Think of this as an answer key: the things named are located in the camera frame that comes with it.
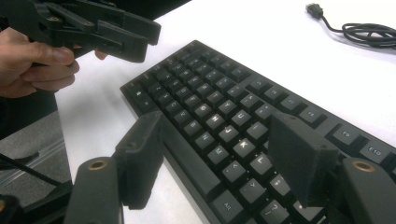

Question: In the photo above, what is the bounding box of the silver metal floor rail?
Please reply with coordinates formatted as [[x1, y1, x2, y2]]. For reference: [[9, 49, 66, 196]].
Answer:
[[0, 136, 69, 189]]

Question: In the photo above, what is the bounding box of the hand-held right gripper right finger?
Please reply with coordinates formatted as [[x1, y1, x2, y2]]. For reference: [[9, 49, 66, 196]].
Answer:
[[267, 111, 341, 209]]

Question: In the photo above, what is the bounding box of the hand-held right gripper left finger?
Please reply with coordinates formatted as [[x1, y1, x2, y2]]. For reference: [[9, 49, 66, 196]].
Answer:
[[113, 110, 165, 210]]

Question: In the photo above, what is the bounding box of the right hand-held gripper black cable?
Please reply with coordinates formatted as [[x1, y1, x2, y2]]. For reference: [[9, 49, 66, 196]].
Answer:
[[0, 152, 73, 189]]

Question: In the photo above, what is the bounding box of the black computer keyboard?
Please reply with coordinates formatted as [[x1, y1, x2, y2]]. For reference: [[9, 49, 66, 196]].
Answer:
[[120, 39, 396, 224]]

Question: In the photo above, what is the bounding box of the black keyboard usb cable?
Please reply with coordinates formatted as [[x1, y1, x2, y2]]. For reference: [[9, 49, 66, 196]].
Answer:
[[305, 3, 396, 50]]

